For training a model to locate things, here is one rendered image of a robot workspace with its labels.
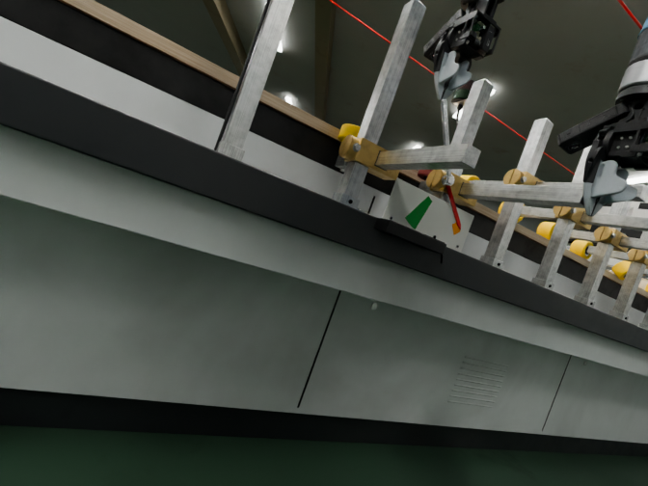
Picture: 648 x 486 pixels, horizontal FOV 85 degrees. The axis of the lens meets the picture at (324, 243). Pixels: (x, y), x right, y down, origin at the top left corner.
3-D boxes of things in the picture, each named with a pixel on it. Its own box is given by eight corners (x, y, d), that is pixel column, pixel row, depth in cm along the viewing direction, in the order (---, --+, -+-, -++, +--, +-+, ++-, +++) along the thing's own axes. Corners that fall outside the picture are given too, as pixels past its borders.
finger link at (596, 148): (587, 179, 59) (607, 128, 59) (578, 178, 60) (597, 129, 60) (602, 189, 61) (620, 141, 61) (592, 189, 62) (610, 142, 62)
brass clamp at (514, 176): (547, 203, 100) (553, 186, 100) (518, 186, 94) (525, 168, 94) (526, 202, 106) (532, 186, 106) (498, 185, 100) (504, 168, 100)
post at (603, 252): (583, 326, 121) (634, 193, 120) (578, 324, 120) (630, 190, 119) (573, 322, 125) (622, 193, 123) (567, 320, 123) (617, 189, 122)
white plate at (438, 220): (461, 253, 90) (475, 216, 90) (382, 220, 79) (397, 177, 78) (459, 253, 91) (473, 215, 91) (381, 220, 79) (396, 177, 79)
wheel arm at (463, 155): (473, 175, 56) (483, 148, 55) (458, 166, 54) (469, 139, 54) (343, 174, 94) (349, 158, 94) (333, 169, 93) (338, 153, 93)
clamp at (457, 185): (474, 206, 90) (481, 188, 90) (437, 187, 84) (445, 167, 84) (458, 205, 95) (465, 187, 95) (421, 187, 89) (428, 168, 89)
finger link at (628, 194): (620, 219, 57) (641, 164, 57) (581, 214, 62) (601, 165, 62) (630, 225, 59) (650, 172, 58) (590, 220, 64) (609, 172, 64)
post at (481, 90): (426, 268, 88) (495, 83, 86) (416, 264, 86) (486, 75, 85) (417, 265, 91) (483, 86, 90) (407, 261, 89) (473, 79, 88)
